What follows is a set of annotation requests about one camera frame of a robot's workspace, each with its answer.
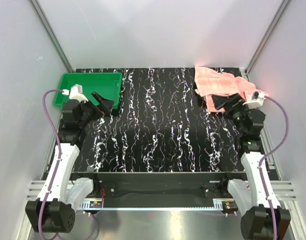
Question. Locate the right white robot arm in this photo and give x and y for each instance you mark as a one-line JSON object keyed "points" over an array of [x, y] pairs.
{"points": [[262, 216]]}

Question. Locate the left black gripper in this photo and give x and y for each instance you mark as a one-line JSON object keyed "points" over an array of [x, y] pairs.
{"points": [[98, 112]]}

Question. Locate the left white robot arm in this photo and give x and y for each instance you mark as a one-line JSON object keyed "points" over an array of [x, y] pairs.
{"points": [[55, 207]]}

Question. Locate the green plastic tray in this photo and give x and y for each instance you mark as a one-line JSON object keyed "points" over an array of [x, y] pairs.
{"points": [[108, 85]]}

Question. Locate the pink towel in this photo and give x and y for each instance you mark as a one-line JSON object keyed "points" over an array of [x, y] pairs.
{"points": [[210, 82], [246, 89]]}

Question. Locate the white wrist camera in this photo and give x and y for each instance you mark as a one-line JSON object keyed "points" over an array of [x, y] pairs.
{"points": [[255, 100], [75, 93]]}

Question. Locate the crumpled pink towel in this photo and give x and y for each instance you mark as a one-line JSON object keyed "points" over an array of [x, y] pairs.
{"points": [[246, 89]]}

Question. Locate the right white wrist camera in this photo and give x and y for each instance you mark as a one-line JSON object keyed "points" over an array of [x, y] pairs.
{"points": [[255, 100]]}

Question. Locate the right aluminium frame post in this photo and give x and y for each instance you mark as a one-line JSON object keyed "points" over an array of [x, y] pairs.
{"points": [[267, 35]]}

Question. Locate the left aluminium frame post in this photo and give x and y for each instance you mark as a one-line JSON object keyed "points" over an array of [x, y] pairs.
{"points": [[49, 31]]}

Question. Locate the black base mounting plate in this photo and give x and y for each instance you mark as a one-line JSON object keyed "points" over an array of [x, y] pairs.
{"points": [[141, 188]]}

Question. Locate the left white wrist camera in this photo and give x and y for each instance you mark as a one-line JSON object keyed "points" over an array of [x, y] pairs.
{"points": [[75, 93]]}

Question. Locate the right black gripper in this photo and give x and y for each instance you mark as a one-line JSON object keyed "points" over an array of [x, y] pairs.
{"points": [[233, 104]]}

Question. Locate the front aluminium rail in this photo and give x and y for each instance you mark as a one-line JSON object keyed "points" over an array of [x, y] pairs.
{"points": [[98, 202]]}

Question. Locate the aluminium frame post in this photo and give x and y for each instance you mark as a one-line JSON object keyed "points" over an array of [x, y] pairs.
{"points": [[49, 31], [267, 35]]}

